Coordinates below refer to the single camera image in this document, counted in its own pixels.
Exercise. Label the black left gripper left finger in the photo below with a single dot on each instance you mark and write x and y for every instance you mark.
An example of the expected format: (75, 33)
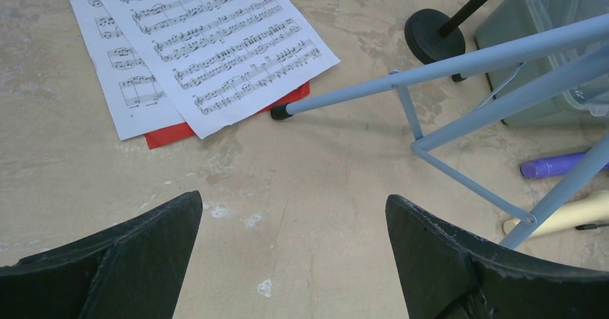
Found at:
(134, 269)

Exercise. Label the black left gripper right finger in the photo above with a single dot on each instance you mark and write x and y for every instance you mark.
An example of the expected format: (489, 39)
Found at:
(448, 272)

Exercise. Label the red folder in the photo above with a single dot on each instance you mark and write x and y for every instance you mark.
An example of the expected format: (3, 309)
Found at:
(177, 132)

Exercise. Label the purple microphone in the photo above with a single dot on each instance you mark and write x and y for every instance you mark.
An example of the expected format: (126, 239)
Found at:
(546, 167)

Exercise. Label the cream recorder flute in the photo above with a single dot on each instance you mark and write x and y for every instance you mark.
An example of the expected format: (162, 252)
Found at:
(594, 208)

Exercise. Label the white sheet music page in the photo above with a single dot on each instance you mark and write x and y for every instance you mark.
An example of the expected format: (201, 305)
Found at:
(137, 103)

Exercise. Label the black round-base clamp stand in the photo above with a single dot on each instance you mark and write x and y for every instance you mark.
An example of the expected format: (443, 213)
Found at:
(433, 36)

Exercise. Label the black tripod microphone stand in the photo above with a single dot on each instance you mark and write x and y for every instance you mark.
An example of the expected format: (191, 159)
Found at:
(591, 226)

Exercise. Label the translucent green storage box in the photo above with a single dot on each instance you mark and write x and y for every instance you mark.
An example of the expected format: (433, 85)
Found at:
(550, 27)

